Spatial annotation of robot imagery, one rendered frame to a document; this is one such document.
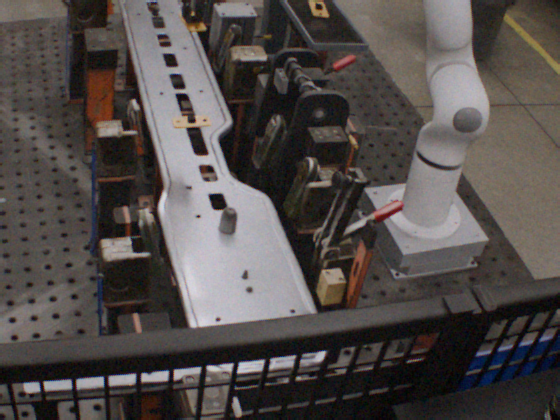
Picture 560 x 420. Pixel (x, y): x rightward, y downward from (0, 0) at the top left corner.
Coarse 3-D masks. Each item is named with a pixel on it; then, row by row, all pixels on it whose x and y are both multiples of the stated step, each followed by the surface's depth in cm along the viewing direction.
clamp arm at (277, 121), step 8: (272, 120) 160; (280, 120) 159; (272, 128) 159; (280, 128) 159; (264, 136) 163; (272, 136) 160; (280, 136) 160; (264, 144) 163; (272, 144) 161; (264, 152) 163; (272, 152) 163; (264, 160) 163
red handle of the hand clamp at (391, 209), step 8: (400, 200) 137; (384, 208) 137; (392, 208) 137; (400, 208) 137; (368, 216) 138; (376, 216) 137; (384, 216) 137; (352, 224) 138; (360, 224) 138; (344, 232) 138; (352, 232) 138; (344, 240) 139
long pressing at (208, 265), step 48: (144, 0) 213; (144, 48) 193; (192, 48) 196; (144, 96) 177; (192, 96) 179; (192, 192) 153; (240, 192) 156; (192, 240) 143; (240, 240) 145; (288, 240) 147; (192, 288) 134; (240, 288) 136; (288, 288) 138
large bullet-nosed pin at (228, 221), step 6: (228, 210) 144; (234, 210) 144; (222, 216) 144; (228, 216) 144; (234, 216) 144; (222, 222) 145; (228, 222) 144; (234, 222) 145; (222, 228) 146; (228, 228) 145; (234, 228) 146
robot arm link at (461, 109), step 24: (456, 72) 164; (432, 96) 168; (456, 96) 159; (480, 96) 159; (432, 120) 166; (456, 120) 160; (480, 120) 160; (432, 144) 173; (456, 144) 170; (456, 168) 177
